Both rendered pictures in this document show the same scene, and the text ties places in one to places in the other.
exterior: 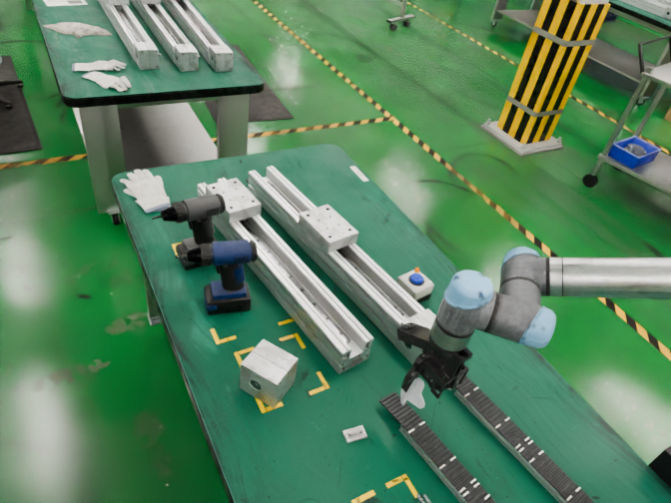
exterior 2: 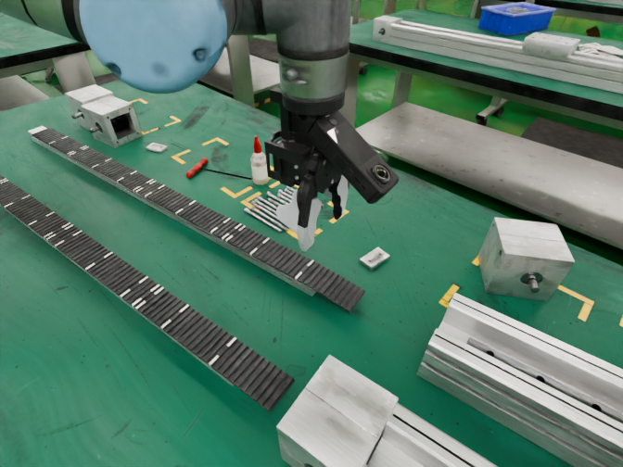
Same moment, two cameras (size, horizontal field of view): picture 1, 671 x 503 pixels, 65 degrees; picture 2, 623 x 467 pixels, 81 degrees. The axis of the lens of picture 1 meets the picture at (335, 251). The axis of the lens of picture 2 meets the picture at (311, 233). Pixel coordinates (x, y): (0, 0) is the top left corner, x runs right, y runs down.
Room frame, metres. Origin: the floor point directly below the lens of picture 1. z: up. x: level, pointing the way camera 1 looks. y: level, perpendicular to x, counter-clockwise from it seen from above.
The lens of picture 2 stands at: (1.11, -0.33, 1.27)
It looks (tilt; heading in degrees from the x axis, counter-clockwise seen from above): 42 degrees down; 169
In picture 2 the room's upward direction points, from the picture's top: straight up
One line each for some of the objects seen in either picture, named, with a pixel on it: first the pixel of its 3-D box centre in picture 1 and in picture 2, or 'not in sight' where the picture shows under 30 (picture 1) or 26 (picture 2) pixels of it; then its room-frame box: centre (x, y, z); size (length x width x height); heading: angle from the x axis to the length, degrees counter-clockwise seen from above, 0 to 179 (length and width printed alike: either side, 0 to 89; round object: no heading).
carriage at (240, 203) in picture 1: (233, 203); not in sight; (1.33, 0.35, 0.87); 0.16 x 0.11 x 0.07; 43
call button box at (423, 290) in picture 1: (411, 287); not in sight; (1.15, -0.24, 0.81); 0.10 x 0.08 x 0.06; 133
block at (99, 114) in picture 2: not in sight; (108, 122); (0.06, -0.69, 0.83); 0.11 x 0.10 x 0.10; 134
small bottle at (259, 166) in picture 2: not in sight; (259, 159); (0.36, -0.30, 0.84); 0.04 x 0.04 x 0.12
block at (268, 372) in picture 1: (271, 369); (522, 263); (0.76, 0.10, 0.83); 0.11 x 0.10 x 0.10; 158
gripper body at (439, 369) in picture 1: (442, 359); (308, 138); (0.69, -0.25, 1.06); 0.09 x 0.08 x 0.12; 43
